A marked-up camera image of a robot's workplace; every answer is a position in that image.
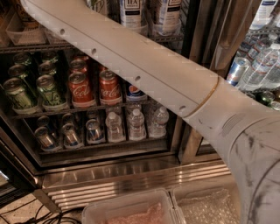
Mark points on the right white tea bottle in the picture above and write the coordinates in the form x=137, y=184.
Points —
x=166, y=16

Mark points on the left water bottle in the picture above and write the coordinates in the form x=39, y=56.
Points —
x=114, y=128

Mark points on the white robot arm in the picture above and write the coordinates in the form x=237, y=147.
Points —
x=245, y=133

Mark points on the front right Red Bull can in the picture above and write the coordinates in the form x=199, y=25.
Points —
x=95, y=134

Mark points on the front left Red Bull can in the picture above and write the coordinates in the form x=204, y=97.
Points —
x=46, y=140

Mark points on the front left Pepsi can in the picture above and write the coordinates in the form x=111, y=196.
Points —
x=134, y=94

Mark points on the front middle Red Bull can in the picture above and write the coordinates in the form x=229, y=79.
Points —
x=71, y=136

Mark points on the right water bottle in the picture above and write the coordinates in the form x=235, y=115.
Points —
x=158, y=122

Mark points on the water bottle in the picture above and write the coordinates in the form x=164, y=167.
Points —
x=114, y=128
x=137, y=130
x=158, y=122

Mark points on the front right Coca-Cola can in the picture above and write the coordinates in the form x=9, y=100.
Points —
x=110, y=92

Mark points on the front left Coca-Cola can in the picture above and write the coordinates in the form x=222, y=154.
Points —
x=81, y=91

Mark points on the right clear plastic bin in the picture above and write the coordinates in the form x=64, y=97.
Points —
x=207, y=201

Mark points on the coca-cola can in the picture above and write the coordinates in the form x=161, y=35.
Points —
x=81, y=91
x=110, y=92

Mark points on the front left green can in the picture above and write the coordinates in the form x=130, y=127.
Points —
x=19, y=94

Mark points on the middle water bottle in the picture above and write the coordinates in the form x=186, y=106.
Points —
x=137, y=130

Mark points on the clear plastic bin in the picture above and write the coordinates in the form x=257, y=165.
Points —
x=207, y=201
x=148, y=207

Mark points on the Red Bull can behind glass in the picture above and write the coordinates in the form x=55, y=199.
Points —
x=239, y=66

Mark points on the left clear plastic bin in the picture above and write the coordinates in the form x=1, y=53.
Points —
x=148, y=207

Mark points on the green can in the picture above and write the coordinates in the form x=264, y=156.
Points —
x=19, y=94
x=53, y=97

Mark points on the steel fridge door frame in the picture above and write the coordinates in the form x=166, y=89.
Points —
x=213, y=31

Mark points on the left white tea bottle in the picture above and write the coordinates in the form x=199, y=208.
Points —
x=132, y=16

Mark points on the right 7up bottle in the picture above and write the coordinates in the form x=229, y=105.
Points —
x=99, y=6

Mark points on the white tea bottle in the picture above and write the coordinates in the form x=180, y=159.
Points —
x=132, y=16
x=166, y=16

